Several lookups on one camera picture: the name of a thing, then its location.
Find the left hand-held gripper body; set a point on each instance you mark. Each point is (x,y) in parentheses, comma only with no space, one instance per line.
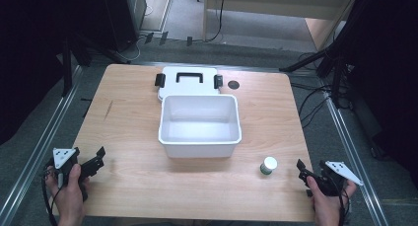
(64,157)

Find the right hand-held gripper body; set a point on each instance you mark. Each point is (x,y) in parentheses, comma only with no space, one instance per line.
(332,181)

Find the small white-capped green bottle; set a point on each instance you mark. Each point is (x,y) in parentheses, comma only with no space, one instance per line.
(269,163)

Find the white plastic storage box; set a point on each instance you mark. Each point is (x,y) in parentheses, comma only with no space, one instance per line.
(199,147)

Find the person's right hand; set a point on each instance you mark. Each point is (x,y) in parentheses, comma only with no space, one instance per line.
(328,208)

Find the person's left hand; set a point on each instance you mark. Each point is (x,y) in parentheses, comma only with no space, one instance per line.
(70,199)

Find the black metal stand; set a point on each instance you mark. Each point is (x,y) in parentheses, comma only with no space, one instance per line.
(67,71)

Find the black tripod stand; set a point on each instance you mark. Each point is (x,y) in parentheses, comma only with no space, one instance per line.
(335,71)

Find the black round table grommet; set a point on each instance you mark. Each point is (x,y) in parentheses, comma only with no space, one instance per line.
(233,85)

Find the dark metal cabinet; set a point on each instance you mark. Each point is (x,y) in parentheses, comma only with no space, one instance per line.
(128,15)

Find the light wooden shelf unit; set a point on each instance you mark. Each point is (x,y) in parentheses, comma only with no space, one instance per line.
(279,5)

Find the aluminium floor rail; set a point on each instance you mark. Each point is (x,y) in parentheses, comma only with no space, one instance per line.
(358,160)
(33,160)

